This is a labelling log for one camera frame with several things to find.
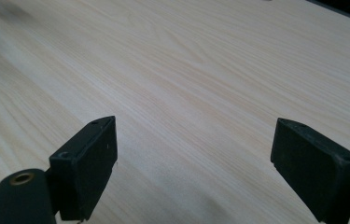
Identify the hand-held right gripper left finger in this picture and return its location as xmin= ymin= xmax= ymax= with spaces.
xmin=49 ymin=115 xmax=119 ymax=222

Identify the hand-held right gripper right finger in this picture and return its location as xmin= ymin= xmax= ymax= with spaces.
xmin=270 ymin=117 xmax=350 ymax=224

